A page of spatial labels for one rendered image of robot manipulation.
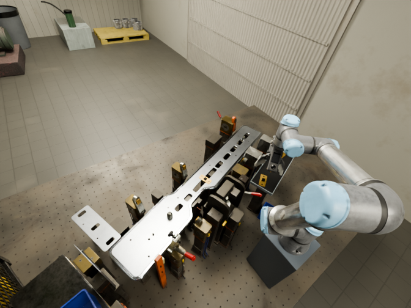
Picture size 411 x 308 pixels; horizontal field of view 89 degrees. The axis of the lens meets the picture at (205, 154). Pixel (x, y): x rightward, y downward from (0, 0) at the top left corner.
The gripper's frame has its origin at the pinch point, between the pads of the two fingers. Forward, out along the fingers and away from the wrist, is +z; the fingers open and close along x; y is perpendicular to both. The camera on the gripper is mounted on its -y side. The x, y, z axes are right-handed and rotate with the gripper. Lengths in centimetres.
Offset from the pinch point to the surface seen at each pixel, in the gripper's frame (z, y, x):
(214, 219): 12.0, -31.8, 18.1
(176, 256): 19, -53, 29
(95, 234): 24, -58, 73
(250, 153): 12.7, 23.5, 11.2
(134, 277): 24, -67, 44
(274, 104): 90, 233, -5
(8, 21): 67, 233, 542
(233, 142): 24, 42, 26
